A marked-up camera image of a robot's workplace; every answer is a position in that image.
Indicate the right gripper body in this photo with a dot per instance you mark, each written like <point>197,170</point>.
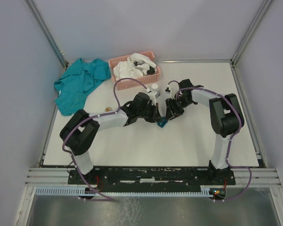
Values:
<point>180,104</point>

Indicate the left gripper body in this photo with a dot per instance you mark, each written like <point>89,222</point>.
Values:
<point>149,115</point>

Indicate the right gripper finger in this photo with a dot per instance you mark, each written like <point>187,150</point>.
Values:
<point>170,104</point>
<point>170,115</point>

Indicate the teal pill box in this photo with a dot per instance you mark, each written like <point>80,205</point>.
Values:
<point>163,122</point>

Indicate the clear vitamin pill bottle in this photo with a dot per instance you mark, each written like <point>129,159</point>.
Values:
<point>108,109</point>

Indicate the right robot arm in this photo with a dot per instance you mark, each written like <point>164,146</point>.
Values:
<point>226,118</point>

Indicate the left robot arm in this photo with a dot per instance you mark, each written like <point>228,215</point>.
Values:
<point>80,131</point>

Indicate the white cap pill bottle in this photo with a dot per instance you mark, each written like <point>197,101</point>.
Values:
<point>154,87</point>

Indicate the pink plastic basket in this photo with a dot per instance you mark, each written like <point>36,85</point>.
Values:
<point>126,83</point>

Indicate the black item in basket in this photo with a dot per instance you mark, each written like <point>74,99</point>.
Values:
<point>150,71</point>

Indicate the white cloth in basket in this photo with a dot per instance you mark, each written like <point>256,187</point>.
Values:
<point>133,66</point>

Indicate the teal shirt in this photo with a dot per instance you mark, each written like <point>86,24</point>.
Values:
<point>78,81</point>

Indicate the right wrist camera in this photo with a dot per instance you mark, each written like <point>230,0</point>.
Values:
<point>172,89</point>

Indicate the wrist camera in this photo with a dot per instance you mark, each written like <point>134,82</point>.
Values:
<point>153,94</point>
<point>172,89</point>

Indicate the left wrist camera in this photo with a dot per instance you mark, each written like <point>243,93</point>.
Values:
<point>153,94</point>

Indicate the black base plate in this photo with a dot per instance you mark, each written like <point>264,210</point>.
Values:
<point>150,178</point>

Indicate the white cable duct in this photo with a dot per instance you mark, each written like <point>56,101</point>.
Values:
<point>83,191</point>

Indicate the aluminium frame post right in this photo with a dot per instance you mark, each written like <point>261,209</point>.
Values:
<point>258,19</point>

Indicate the aluminium frame post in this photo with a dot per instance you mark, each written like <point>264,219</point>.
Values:
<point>258,19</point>
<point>42,25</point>

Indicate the aluminium frame post left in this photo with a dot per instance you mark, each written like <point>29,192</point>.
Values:
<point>42,25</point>

